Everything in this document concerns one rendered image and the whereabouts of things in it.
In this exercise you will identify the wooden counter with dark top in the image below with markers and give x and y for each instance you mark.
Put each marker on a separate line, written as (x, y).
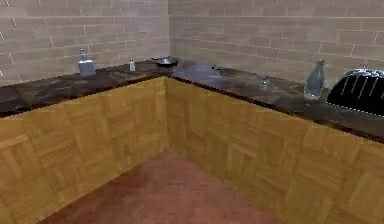
(206, 140)

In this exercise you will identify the small black utensil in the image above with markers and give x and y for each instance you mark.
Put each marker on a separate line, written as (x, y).
(216, 68)

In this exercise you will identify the black frying pan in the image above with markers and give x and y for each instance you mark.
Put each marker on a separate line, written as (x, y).
(166, 61)

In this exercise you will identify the small pale shaker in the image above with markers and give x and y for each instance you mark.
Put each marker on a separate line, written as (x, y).
(132, 65)

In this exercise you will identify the small glass shaker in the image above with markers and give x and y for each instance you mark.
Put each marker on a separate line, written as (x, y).
(264, 81)

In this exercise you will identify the grey soap dispenser bottle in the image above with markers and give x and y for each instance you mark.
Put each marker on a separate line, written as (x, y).
(86, 66)

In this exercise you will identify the clear glass bottle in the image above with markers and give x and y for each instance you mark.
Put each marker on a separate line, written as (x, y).
(315, 81)

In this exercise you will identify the black and silver toaster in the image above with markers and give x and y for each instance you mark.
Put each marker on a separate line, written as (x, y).
(358, 93)

